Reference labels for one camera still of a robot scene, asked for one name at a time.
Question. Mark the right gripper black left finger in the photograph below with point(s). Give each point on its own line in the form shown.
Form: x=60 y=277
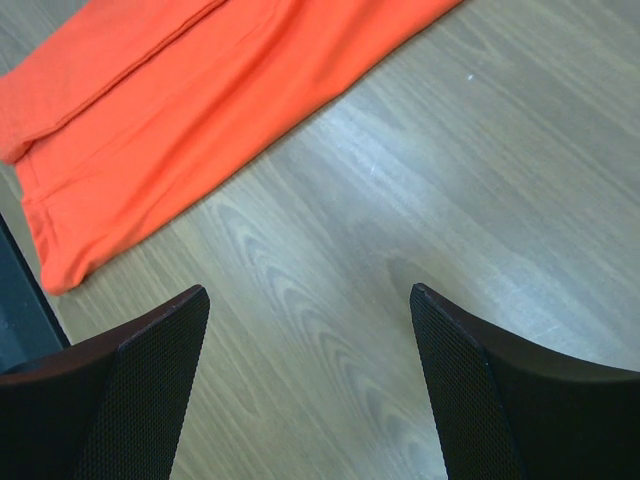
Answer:
x=109 y=407

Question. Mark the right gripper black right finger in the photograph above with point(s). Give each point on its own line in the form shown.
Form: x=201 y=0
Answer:
x=508 y=408

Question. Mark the orange t-shirt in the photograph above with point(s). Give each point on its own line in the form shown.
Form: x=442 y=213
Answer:
x=132 y=111

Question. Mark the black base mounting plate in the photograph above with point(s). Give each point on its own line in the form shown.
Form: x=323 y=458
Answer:
x=29 y=327

